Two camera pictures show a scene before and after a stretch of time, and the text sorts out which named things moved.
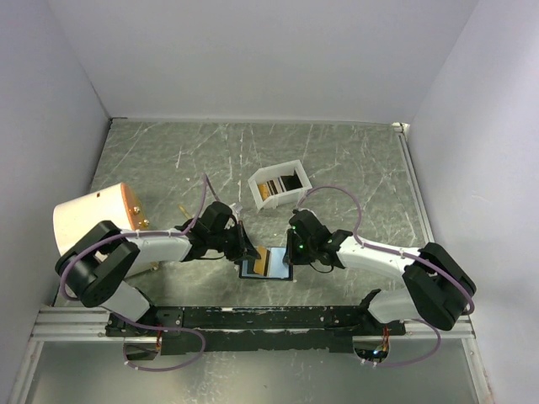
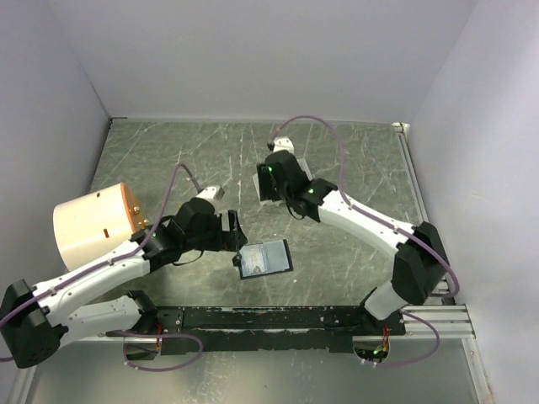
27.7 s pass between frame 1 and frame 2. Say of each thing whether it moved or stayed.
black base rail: stayed
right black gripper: moved
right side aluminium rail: stayed
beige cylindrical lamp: stayed
